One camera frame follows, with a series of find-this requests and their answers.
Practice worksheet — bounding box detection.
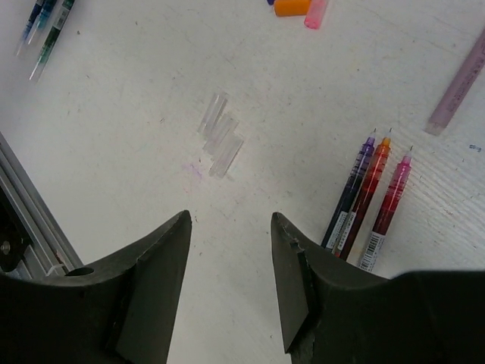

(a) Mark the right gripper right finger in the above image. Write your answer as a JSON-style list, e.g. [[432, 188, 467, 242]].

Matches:
[[271, 212, 484, 363]]

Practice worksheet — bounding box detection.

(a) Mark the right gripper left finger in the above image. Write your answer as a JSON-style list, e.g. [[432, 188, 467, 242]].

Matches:
[[1, 210, 192, 363]]

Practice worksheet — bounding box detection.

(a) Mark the red highlighter pen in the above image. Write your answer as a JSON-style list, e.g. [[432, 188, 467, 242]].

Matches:
[[358, 146, 413, 272]]

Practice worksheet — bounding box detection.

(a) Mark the orange red pen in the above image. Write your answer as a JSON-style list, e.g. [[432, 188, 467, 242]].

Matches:
[[333, 130, 392, 261]]

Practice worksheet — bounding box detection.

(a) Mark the purple highlighter pen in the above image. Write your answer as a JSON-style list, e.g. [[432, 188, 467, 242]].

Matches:
[[321, 130, 376, 251]]

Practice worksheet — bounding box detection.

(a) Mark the clear purple pen cap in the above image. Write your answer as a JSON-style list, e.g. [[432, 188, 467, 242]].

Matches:
[[209, 133, 243, 178]]

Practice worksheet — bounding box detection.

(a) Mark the pink highlighter pen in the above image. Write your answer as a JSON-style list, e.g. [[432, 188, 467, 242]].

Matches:
[[424, 31, 484, 136]]

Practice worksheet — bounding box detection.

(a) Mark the clear pink pen cap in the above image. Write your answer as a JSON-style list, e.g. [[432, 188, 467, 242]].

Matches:
[[304, 0, 328, 30]]

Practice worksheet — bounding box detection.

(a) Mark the orange marker cap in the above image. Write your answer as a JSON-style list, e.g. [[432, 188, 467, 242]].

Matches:
[[274, 0, 311, 17]]

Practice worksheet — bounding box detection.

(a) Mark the green pen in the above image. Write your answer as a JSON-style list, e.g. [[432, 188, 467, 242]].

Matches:
[[30, 0, 75, 81]]

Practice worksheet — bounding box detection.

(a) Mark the dark blue pen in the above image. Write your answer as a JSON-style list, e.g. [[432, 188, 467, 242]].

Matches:
[[15, 0, 45, 56]]

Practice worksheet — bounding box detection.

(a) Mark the clear orange pen cap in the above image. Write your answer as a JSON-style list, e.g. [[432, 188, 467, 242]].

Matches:
[[203, 113, 238, 156]]

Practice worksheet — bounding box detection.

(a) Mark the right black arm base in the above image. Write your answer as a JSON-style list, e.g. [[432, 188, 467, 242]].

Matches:
[[0, 192, 32, 272]]

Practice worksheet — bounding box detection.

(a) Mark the aluminium table frame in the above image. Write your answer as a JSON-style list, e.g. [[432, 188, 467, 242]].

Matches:
[[1, 137, 83, 280]]

